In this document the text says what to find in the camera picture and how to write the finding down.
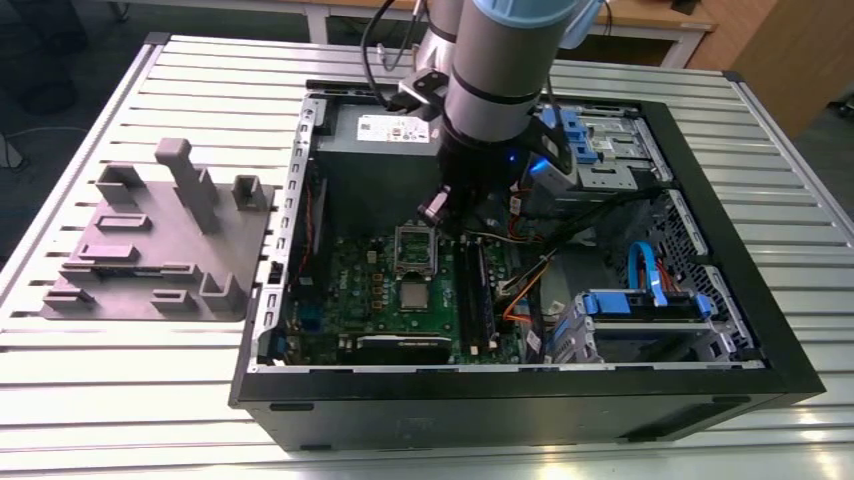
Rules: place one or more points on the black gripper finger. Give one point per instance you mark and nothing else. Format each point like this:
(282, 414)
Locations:
(434, 207)

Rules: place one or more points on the silver CPU chip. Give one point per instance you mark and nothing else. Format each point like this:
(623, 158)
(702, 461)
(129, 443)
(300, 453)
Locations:
(415, 296)

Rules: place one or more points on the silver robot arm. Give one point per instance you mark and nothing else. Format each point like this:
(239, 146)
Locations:
(500, 60)

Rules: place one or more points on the grey power supply unit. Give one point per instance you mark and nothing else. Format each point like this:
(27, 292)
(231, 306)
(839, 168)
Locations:
(374, 190)

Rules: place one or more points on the blue drive carrier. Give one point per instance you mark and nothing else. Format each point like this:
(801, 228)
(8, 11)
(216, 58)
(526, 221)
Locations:
(581, 135)

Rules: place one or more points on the green motherboard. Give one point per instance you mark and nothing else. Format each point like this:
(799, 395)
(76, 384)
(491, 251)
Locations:
(354, 280)

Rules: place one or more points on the black RAM stick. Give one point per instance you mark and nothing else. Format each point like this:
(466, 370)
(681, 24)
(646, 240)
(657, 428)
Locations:
(486, 295)

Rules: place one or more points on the silver drive cage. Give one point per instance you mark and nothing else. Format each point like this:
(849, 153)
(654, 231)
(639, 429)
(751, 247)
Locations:
(614, 180)

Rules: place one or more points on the black graphics card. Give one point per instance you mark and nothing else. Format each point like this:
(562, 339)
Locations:
(400, 347)

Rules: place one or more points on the hard disk in blue carrier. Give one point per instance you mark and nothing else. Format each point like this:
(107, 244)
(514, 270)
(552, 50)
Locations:
(610, 304)

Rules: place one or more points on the blue VGA port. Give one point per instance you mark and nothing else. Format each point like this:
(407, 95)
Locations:
(280, 347)

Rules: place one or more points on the grey parts rack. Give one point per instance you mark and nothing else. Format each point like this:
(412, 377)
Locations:
(167, 235)

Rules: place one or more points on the black PC case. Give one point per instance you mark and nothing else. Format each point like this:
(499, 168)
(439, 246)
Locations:
(534, 400)

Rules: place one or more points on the green RAM stick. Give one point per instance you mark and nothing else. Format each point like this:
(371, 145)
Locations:
(127, 273)

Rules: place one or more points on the silver disk bay cage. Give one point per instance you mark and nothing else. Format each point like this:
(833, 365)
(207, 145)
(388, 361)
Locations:
(723, 340)

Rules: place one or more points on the wooden cabinet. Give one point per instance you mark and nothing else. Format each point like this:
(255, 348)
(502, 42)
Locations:
(787, 65)

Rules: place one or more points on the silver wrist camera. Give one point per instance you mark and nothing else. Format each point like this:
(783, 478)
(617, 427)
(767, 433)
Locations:
(423, 92)
(556, 175)

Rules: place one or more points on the wooden desk white frame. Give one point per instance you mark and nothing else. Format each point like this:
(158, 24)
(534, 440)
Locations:
(667, 22)

